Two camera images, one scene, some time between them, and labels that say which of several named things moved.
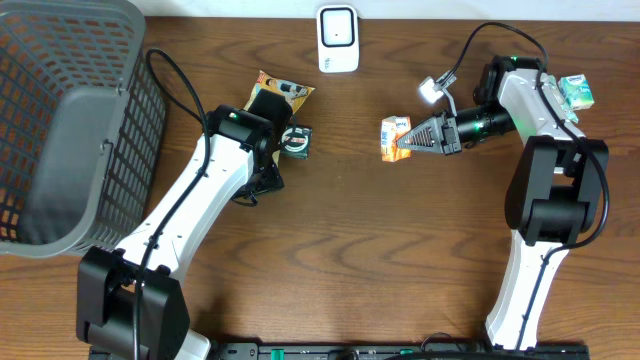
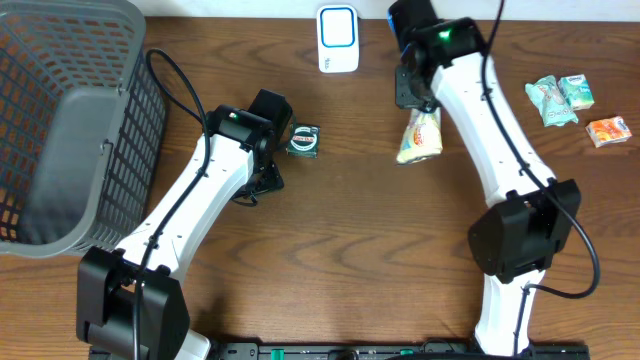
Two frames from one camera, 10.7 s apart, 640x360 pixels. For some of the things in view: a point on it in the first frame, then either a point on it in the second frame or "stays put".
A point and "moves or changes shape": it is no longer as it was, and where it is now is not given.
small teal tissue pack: [577, 90] stays put
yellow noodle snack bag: [295, 92] to [422, 137]
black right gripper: [436, 130] to [403, 97]
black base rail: [395, 351] stays put
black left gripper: [274, 180] stays put
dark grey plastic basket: [81, 119] stays put
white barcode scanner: [338, 38] stays put
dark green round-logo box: [296, 142] moves or changes shape
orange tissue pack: [391, 129] to [608, 131]
